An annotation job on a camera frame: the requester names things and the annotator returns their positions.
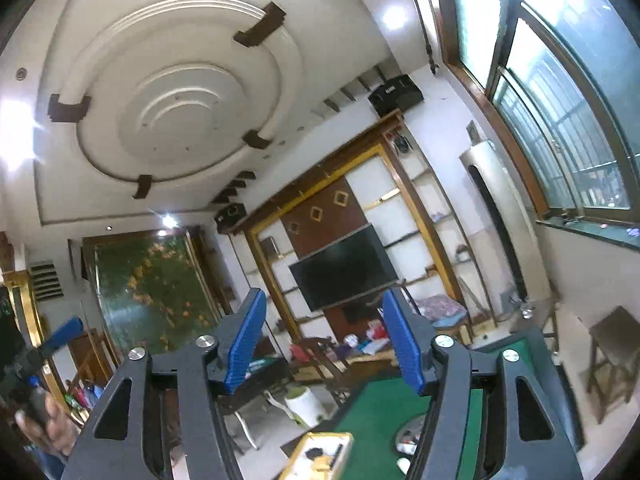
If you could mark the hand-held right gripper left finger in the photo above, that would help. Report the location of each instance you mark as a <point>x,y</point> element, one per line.
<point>247,340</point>

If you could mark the standing white air conditioner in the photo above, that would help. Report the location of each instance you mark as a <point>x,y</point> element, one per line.
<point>500,200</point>

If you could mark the gold lined white box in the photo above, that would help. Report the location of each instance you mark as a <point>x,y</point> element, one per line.
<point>325,440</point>

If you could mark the person's left hand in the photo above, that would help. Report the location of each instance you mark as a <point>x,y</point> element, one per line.
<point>60,425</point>

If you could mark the small wooden side table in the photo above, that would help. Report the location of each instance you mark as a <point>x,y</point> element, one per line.
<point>542,320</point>

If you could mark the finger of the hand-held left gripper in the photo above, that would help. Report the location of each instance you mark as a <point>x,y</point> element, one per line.
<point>65,332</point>

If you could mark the tall back wooden chair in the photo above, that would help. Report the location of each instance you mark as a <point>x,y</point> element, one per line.
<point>320,360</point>

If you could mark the red plastic bag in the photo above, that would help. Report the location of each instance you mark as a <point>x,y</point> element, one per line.
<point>377,332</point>

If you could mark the black wall speaker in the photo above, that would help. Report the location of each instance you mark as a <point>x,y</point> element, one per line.
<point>395,95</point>
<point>231,217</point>

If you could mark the black flat television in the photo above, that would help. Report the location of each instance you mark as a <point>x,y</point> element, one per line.
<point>345,270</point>

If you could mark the ceiling light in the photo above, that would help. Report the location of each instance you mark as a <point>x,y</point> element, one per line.
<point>15,130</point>
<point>169,220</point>
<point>395,15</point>

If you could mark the floral wall painting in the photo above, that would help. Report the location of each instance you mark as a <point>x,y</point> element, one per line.
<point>150,285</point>

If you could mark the round grey table control panel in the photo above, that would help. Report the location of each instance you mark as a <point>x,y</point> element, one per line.
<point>412,435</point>

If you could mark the wooden stool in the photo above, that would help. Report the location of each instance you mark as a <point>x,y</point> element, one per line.
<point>615,350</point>

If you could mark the person's dark blue clothing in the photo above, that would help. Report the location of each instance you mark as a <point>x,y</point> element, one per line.
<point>47,467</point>

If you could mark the wooden sideboard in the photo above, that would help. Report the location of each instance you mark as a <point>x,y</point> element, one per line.
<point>92,360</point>

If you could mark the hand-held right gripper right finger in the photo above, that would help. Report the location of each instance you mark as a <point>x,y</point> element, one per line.
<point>402,345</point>

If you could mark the white green waste bin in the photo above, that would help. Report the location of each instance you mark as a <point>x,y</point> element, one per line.
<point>305,405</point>

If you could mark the metal framed window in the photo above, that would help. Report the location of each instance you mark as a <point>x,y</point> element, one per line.
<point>575,110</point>

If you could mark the wall vent grille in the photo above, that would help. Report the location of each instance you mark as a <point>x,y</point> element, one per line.
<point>47,280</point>

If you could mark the wooden wall shelf unit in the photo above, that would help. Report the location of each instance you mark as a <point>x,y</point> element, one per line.
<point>325,210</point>

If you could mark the floral blanket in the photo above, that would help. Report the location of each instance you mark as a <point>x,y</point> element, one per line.
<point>440,310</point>

